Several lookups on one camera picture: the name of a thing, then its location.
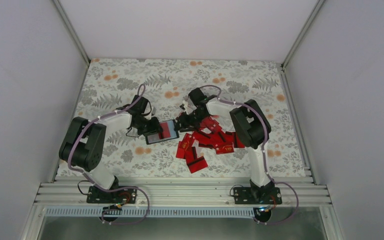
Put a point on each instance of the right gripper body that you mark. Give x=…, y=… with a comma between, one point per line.
x=192, y=122

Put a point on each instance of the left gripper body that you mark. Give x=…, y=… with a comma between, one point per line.
x=145, y=127

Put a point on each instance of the black leather card holder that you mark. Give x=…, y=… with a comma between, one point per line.
x=154, y=138

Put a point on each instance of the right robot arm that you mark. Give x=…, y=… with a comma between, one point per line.
x=251, y=127

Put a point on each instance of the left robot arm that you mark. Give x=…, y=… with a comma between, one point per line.
x=83, y=144

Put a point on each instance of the red vip card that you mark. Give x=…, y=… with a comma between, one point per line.
x=224, y=148
x=184, y=146

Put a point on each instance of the red card front bottom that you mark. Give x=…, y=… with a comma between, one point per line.
x=194, y=162

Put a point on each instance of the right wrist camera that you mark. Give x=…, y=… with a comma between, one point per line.
x=186, y=108

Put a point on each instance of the aluminium rail frame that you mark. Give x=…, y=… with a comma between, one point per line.
x=185, y=191

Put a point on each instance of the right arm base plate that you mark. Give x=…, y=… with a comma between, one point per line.
x=244, y=196

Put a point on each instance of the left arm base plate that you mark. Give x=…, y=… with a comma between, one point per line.
x=97, y=196

